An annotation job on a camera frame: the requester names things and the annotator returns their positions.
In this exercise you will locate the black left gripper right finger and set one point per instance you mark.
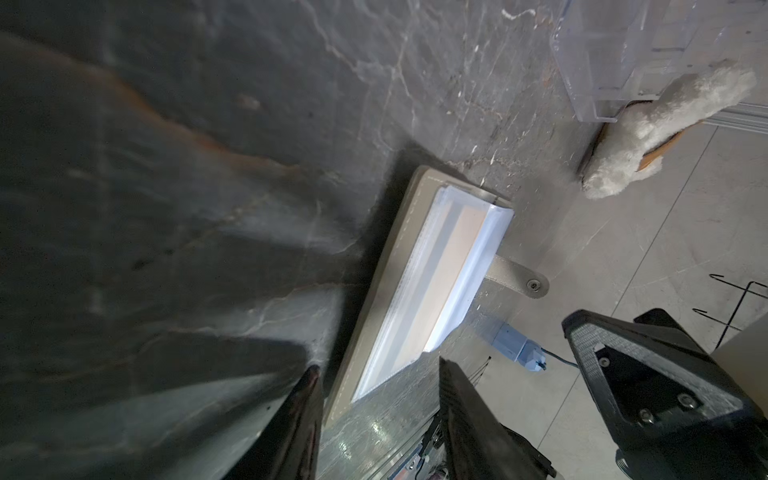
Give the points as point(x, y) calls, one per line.
point(477, 445)

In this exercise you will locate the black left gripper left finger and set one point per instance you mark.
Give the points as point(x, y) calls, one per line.
point(288, 447)

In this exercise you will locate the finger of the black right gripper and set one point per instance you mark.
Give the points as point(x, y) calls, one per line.
point(671, 410)

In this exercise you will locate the clear acrylic organizer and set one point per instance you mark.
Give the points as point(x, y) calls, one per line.
point(612, 53)

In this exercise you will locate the white teddy bear brown sweater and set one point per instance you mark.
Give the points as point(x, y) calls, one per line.
point(644, 128)

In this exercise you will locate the black wire hook rack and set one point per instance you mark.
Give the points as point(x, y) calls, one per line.
point(732, 305)

